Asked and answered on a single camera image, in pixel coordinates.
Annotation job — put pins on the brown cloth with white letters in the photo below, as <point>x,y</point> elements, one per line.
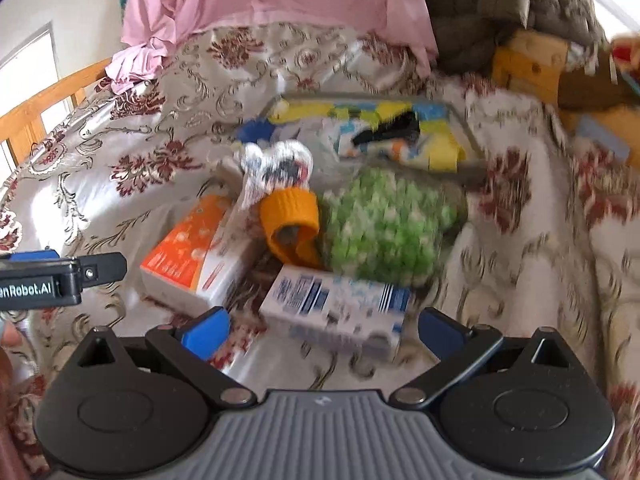
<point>590,92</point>

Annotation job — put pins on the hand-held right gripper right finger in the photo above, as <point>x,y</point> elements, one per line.
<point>442,330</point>

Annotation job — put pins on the brown quilted jacket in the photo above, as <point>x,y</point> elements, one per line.
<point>500,0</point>

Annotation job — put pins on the person's left hand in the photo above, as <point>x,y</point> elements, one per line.
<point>7,335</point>

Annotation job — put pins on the green pompom bag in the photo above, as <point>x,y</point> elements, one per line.
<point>390,225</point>

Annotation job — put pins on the pine wood bed frame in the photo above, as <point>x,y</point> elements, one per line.
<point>525,65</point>

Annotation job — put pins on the blue and white tissue pack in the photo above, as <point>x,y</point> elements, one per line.
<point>330,305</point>

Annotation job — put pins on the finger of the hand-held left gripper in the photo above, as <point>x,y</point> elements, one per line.
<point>102,267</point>

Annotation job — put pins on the white cloth with teal print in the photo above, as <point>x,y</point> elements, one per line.
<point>270,170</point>

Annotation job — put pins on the cartoon print storage box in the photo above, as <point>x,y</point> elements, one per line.
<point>320,110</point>

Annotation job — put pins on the black sock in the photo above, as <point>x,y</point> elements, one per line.
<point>395,127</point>

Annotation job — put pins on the floral satin bedspread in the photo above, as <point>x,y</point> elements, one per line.
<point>150,185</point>

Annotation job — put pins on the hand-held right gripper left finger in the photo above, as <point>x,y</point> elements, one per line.
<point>205,332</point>

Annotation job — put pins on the window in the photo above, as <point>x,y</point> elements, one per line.
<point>25,60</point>

